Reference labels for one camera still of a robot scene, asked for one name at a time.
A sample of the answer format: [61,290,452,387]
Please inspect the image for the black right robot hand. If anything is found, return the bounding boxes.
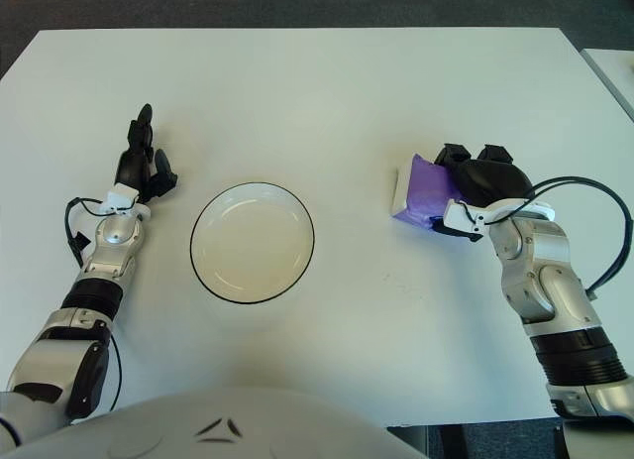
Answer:
[433,143,535,243]

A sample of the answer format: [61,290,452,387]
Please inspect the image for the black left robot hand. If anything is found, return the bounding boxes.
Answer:
[114,103,179,205]

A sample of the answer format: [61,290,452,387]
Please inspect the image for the purple tissue paper pack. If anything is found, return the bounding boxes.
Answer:
[390,154,468,232]

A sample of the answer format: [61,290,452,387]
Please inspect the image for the white plate with black rim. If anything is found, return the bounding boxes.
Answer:
[189,181,316,305]

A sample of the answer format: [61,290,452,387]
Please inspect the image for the white neighbouring table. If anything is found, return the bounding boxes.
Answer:
[582,47,634,124]

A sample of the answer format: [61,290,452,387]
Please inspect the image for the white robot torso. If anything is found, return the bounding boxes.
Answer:
[0,385,428,459]

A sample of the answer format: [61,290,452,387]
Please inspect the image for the black table leg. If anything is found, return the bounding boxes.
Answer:
[439,422,470,459]

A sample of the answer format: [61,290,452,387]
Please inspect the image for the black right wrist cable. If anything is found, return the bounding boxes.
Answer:
[460,176,627,300]

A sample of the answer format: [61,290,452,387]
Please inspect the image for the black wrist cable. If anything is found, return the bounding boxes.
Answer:
[460,176,627,300]
[64,196,125,270]

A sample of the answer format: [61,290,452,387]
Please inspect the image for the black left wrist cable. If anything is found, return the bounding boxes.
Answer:
[64,196,125,270]

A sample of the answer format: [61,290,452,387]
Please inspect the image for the grey table frame bar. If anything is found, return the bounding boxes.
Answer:
[388,425,430,459]

